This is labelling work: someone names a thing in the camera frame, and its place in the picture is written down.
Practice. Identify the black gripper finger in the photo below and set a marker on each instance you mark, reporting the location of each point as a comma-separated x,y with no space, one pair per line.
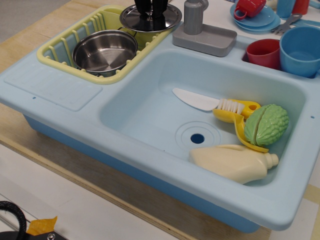
158,7
143,6

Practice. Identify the stainless steel pot lid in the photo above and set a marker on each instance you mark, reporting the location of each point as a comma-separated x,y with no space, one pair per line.
132,19

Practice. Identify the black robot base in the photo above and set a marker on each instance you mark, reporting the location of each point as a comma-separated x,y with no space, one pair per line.
13,235

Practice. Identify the grey toy faucet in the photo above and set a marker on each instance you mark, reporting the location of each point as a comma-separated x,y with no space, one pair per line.
194,35

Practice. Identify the red mug on plates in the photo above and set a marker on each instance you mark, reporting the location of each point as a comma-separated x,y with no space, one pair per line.
248,8

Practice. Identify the yellow dish rack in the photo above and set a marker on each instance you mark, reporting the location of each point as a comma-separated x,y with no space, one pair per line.
57,52

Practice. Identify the blue plate stack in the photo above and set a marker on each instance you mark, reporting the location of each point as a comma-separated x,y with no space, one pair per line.
265,21

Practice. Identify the red plastic cup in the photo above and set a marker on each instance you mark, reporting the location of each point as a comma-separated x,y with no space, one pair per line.
265,52

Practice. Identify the yellow dish brush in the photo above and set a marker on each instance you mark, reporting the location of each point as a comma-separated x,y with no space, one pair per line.
239,125

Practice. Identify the blue cup at back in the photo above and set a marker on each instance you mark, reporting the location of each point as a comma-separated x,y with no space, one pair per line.
284,8

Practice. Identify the grey toy fork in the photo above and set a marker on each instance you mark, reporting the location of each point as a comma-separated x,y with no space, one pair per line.
282,28

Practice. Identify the red cup at back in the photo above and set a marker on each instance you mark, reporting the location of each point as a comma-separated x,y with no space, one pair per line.
301,7

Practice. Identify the blue tray at right edge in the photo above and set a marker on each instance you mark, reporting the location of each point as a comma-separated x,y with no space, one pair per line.
302,22

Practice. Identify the blue plastic cup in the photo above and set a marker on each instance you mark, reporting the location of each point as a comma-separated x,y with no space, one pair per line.
300,51

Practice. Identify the light blue toy sink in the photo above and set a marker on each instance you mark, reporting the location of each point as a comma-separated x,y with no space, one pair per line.
139,127

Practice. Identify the green toy cabbage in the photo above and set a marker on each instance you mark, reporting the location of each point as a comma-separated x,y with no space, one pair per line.
266,125

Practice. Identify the cream toy detergent bottle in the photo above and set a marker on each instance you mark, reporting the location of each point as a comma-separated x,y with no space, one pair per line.
235,162

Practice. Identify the yellow tape piece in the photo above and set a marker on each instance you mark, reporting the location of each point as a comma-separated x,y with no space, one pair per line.
41,226

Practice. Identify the white toy knife yellow handle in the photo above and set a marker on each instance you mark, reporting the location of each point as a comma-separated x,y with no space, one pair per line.
206,103

